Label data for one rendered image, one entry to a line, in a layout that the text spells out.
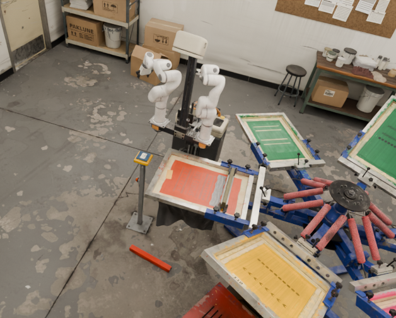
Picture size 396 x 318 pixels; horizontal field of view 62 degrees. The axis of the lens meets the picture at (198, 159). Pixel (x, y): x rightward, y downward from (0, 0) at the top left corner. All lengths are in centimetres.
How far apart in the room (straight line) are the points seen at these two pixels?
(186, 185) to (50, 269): 150
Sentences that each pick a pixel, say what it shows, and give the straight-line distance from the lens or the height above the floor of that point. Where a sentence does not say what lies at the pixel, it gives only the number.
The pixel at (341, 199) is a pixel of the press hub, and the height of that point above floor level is 131.
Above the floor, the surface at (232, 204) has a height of 95.
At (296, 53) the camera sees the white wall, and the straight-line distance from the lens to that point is 611.
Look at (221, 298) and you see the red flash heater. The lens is 205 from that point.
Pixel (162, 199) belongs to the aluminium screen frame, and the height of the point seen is 99.
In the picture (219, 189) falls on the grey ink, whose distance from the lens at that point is 272.
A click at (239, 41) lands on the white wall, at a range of 612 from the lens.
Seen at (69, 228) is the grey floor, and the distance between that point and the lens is 363.
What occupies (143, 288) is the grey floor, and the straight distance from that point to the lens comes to 325.
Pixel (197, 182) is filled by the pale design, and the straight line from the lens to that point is 274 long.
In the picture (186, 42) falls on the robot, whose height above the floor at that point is 198.
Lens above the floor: 293
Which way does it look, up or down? 42 degrees down
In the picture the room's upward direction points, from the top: 12 degrees clockwise
